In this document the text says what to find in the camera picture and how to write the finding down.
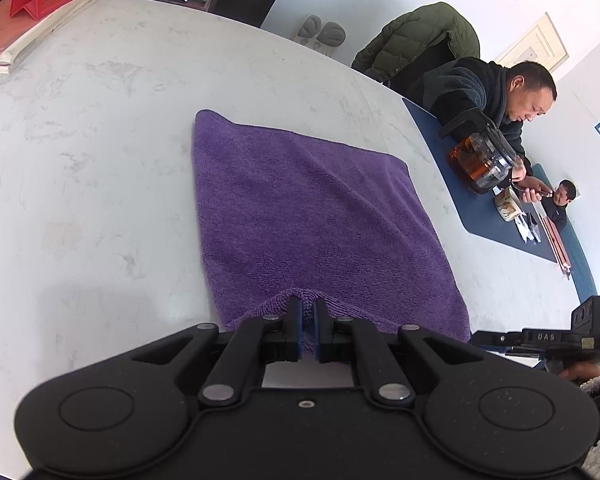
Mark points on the glass teapot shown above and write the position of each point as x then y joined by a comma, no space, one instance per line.
480,160

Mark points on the purple towel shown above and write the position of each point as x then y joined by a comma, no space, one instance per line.
305,210

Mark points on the pink book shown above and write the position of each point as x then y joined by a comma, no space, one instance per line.
0,30

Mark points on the blue table mat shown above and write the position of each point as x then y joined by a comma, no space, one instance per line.
490,230

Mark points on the green padded jacket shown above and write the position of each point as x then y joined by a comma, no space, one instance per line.
420,35

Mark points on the small white packets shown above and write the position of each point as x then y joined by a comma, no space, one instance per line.
527,230

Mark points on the brown wooden strip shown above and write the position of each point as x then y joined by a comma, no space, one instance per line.
557,247

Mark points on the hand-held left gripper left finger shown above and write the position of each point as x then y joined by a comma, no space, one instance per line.
294,325

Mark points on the person's right hand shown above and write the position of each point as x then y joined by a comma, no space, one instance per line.
582,372

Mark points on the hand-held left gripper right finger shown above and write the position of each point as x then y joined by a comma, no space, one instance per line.
320,325

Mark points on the grey seat cushion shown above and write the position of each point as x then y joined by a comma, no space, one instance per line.
320,35

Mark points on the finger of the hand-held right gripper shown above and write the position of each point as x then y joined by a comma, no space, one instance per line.
495,340

